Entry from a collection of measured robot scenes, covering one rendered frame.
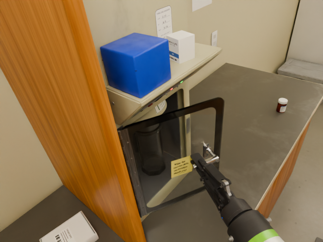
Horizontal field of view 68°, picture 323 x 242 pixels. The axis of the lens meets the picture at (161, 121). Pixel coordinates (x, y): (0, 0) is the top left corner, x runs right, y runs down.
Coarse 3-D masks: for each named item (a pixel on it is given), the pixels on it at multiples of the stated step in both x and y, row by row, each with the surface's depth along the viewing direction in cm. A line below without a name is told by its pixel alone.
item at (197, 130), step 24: (144, 120) 62; (168, 120) 65; (192, 120) 68; (216, 120) 72; (144, 144) 66; (168, 144) 70; (192, 144) 74; (216, 144) 78; (144, 168) 72; (168, 168) 76; (144, 192) 78; (168, 192) 83; (192, 192) 88
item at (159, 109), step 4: (164, 100) 80; (160, 104) 76; (164, 104) 78; (156, 108) 75; (160, 108) 76; (164, 108) 78; (148, 112) 74; (152, 112) 74; (156, 112) 75; (160, 112) 76; (144, 116) 74; (148, 116) 74; (152, 116) 74; (140, 120) 74
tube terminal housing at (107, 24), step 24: (96, 0) 45; (120, 0) 49; (144, 0) 54; (168, 0) 60; (96, 24) 47; (120, 24) 51; (144, 24) 56; (96, 48) 49; (168, 96) 74; (144, 216) 88
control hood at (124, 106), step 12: (204, 48) 66; (216, 48) 65; (192, 60) 60; (204, 60) 60; (180, 72) 56; (192, 72) 59; (168, 84) 52; (108, 96) 54; (120, 96) 51; (132, 96) 49; (144, 96) 49; (156, 96) 51; (120, 108) 53; (132, 108) 50; (120, 120) 56
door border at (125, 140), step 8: (128, 136) 63; (128, 144) 64; (128, 152) 66; (128, 160) 67; (128, 168) 68; (136, 168) 70; (136, 176) 72; (136, 184) 74; (136, 192) 76; (136, 200) 78; (144, 208) 82
